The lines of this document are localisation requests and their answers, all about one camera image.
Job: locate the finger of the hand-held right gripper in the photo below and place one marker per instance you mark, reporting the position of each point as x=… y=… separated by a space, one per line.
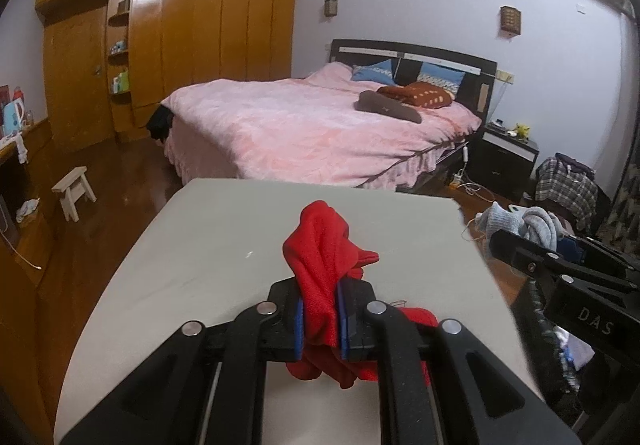
x=520 y=252
x=607 y=252

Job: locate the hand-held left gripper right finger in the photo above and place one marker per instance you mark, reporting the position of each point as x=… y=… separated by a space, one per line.
x=341 y=325

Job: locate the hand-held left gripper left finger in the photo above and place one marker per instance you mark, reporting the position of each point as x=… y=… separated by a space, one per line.
x=299 y=330

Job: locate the pile of grey clothes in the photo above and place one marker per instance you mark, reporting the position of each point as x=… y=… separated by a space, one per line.
x=500 y=220

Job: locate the red cloth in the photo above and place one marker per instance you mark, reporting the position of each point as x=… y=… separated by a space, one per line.
x=325 y=245

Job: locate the black-lined trash bin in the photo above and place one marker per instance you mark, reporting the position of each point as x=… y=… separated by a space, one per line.
x=555 y=400

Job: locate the plaid covered chair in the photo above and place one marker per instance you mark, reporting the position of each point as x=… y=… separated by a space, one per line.
x=565 y=190

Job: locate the black white nightstand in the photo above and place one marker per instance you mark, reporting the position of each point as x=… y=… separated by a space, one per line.
x=500 y=160

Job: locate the dark bag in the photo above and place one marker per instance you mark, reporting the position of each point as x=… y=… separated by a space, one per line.
x=575 y=162

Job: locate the power strip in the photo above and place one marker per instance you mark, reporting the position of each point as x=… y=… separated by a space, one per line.
x=455 y=181

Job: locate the grey table cover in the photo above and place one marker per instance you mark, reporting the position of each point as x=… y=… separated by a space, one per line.
x=225 y=235

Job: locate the yellow plush toy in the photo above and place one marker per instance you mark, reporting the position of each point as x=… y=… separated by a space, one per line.
x=522 y=131

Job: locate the dark wooden bed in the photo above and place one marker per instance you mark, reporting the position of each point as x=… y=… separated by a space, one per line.
x=475 y=75

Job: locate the brown polka dot pillow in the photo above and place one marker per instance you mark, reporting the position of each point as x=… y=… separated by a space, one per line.
x=425 y=95

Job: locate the blue pillow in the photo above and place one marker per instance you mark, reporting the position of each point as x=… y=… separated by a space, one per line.
x=440 y=75
x=372 y=72

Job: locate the brown cushion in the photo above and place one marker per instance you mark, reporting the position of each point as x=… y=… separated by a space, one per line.
x=385 y=106

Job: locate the pink blanket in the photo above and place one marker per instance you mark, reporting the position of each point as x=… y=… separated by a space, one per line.
x=280 y=125

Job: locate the black clothing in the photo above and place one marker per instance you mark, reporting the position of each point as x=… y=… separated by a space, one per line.
x=161 y=125

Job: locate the small wooden stool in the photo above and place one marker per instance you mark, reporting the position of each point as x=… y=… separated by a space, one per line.
x=72 y=181

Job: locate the white rag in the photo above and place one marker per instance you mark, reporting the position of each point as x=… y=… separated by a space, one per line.
x=27 y=210

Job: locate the green lotion bottles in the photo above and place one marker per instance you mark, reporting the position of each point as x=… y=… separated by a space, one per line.
x=120 y=82

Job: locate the wooden wardrobe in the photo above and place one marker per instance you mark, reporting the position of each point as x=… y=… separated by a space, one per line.
x=200 y=25

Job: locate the wooden desk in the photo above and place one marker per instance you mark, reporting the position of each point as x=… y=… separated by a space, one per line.
x=35 y=140

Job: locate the white hanging cloth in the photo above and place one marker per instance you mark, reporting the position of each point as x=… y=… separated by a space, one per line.
x=21 y=147

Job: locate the small toiletry bottles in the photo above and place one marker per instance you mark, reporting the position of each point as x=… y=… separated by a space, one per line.
x=118 y=46

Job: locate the red bottle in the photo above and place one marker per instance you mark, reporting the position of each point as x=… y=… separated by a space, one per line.
x=18 y=94

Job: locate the wall socket plate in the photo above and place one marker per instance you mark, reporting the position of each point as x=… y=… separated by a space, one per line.
x=505 y=76

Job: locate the large wall lamp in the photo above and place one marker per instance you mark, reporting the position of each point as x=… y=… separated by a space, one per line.
x=510 y=20

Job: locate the small wall lamp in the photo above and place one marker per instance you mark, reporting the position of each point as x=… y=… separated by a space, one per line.
x=330 y=7

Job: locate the red picture frame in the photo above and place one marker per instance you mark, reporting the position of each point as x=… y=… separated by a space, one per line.
x=4 y=110

